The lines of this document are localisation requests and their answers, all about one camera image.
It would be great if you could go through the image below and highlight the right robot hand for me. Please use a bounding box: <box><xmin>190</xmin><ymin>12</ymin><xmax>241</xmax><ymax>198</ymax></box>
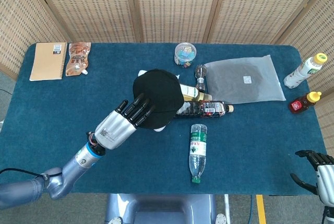
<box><xmin>290</xmin><ymin>149</ymin><xmax>334</xmax><ymax>205</ymax></box>

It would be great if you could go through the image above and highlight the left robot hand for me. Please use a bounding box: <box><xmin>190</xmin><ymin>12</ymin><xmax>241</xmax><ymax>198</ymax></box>
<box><xmin>94</xmin><ymin>93</ymin><xmax>156</xmax><ymax>149</ymax></box>

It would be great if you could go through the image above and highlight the black baseball cap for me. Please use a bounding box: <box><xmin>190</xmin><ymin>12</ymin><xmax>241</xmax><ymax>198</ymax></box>
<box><xmin>132</xmin><ymin>68</ymin><xmax>185</xmax><ymax>130</ymax></box>

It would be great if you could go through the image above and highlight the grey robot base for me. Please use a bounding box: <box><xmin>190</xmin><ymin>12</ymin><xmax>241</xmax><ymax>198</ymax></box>
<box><xmin>104</xmin><ymin>193</ymin><xmax>218</xmax><ymax>224</ymax></box>

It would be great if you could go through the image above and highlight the blue tablecloth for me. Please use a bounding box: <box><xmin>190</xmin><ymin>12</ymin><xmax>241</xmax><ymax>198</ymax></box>
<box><xmin>0</xmin><ymin>42</ymin><xmax>330</xmax><ymax>196</ymax></box>

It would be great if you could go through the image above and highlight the orange spouted snack pouch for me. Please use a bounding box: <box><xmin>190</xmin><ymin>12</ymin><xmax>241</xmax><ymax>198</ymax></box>
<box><xmin>65</xmin><ymin>42</ymin><xmax>92</xmax><ymax>77</ymax></box>

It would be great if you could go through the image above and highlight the honey bottle red label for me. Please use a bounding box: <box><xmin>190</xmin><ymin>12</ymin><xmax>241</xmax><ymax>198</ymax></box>
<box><xmin>288</xmin><ymin>91</ymin><xmax>322</xmax><ymax>114</ymax></box>

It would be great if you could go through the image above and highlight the olive tea bottle white label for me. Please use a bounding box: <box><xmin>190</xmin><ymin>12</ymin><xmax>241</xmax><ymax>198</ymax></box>
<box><xmin>179</xmin><ymin>84</ymin><xmax>212</xmax><ymax>102</ymax></box>

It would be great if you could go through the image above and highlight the clear water bottle green cap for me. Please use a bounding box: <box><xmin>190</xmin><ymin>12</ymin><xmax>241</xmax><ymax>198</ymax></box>
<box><xmin>188</xmin><ymin>123</ymin><xmax>208</xmax><ymax>184</ymax></box>

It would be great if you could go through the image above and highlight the dark tea bottle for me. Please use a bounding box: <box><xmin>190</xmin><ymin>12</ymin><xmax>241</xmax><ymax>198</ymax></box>
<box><xmin>175</xmin><ymin>100</ymin><xmax>234</xmax><ymax>119</ymax></box>

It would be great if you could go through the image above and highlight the kraft spiral notebook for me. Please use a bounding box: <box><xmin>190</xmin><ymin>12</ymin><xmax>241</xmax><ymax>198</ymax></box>
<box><xmin>29</xmin><ymin>42</ymin><xmax>68</xmax><ymax>81</ymax></box>

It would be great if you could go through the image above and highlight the metal table leg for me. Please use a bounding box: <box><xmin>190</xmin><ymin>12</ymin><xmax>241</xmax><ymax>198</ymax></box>
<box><xmin>223</xmin><ymin>194</ymin><xmax>232</xmax><ymax>224</ymax></box>

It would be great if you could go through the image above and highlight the small dark spice grinder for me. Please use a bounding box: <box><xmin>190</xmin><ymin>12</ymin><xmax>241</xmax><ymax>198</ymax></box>
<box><xmin>194</xmin><ymin>64</ymin><xmax>208</xmax><ymax>90</ymax></box>

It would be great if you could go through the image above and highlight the clear tub of coloured clips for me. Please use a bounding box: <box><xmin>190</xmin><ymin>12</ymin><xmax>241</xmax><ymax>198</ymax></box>
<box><xmin>174</xmin><ymin>42</ymin><xmax>197</xmax><ymax>68</ymax></box>

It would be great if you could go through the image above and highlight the white bottle yellow cap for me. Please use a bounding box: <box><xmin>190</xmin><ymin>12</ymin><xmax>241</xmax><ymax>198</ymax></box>
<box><xmin>283</xmin><ymin>52</ymin><xmax>328</xmax><ymax>88</ymax></box>

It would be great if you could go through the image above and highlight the translucent plastic bag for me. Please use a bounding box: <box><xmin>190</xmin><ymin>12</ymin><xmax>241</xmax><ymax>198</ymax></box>
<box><xmin>203</xmin><ymin>54</ymin><xmax>287</xmax><ymax>104</ymax></box>

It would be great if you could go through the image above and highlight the woven rattan folding screen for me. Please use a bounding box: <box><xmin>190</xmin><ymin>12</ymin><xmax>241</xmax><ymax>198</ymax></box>
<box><xmin>0</xmin><ymin>0</ymin><xmax>334</xmax><ymax>157</ymax></box>

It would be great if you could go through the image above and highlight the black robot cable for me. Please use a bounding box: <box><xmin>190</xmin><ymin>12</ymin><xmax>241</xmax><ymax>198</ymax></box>
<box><xmin>0</xmin><ymin>168</ymin><xmax>42</xmax><ymax>177</ymax></box>

